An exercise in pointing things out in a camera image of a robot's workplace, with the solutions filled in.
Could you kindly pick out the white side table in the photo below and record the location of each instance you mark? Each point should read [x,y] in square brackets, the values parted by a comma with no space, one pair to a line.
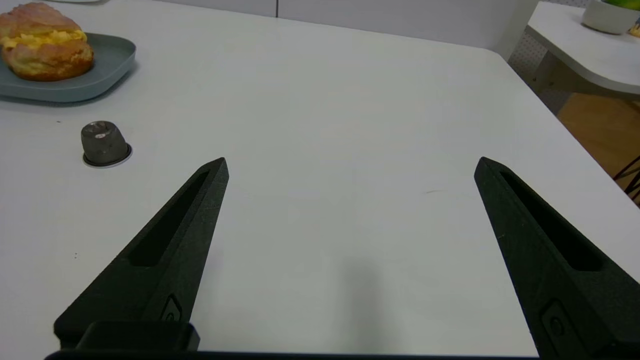
[590,60]

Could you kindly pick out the grey square dish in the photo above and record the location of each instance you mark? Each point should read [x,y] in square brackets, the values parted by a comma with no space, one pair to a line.
[95,70]

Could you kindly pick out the green toy fruit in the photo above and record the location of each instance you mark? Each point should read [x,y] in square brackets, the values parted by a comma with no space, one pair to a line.
[625,2]

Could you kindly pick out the yellow utensil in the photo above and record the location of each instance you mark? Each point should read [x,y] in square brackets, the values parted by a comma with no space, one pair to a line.
[636,31]

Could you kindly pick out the white bowl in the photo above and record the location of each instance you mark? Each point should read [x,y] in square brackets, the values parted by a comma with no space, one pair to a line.
[607,17]

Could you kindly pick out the black chair legs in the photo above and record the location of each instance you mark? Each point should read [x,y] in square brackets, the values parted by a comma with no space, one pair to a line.
[631,177]

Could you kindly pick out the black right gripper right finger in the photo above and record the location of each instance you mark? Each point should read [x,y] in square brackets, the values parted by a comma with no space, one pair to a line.
[555,265]

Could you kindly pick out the cream puff bread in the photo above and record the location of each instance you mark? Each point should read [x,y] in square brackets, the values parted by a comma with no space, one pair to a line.
[45,52]

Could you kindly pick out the dark coffee capsule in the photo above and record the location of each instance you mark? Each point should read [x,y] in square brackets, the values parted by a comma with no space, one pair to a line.
[103,145]

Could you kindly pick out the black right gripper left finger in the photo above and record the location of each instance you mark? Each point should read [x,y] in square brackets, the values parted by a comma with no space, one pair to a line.
[170,260]

